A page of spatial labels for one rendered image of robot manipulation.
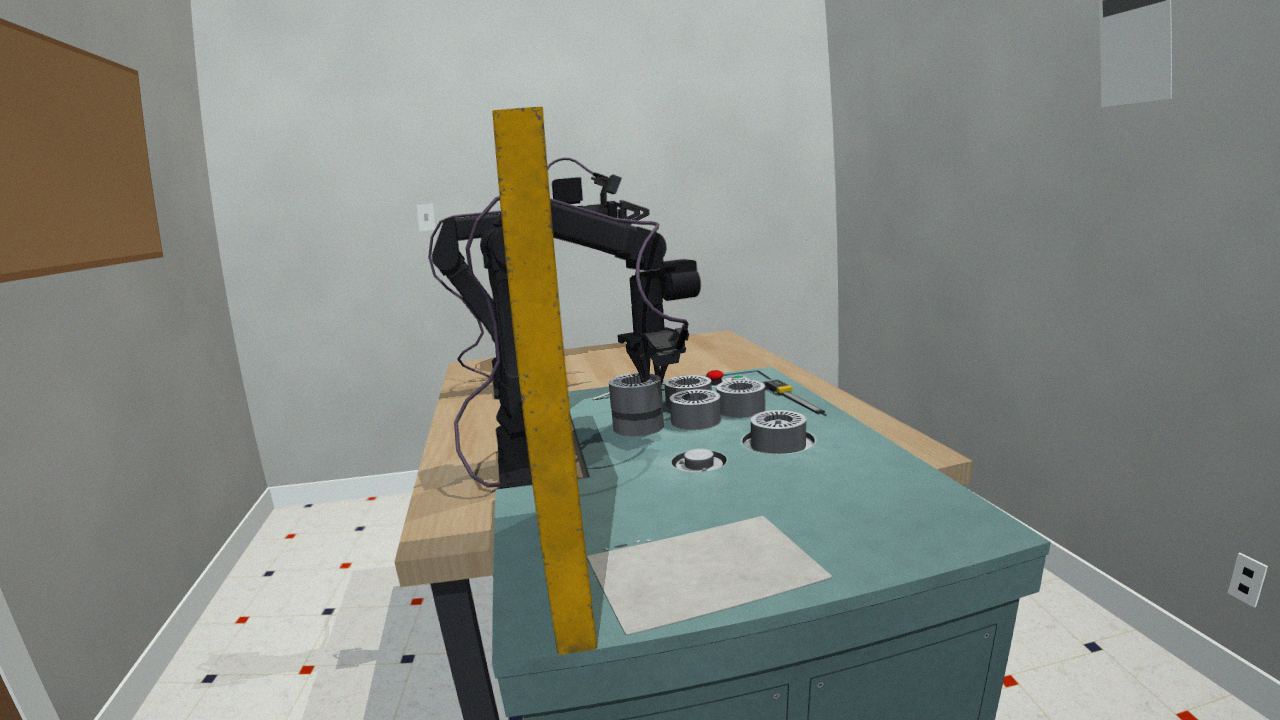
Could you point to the grey vernier caliper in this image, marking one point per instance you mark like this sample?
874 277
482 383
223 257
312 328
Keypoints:
781 388

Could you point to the white flat sheet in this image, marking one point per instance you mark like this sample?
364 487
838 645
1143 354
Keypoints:
663 582

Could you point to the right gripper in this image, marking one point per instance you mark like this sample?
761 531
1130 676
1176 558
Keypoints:
649 327

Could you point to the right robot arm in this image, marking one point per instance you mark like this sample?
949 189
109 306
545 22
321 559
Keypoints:
681 280

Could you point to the yellow flat bar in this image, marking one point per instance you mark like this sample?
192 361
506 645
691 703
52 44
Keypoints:
533 290

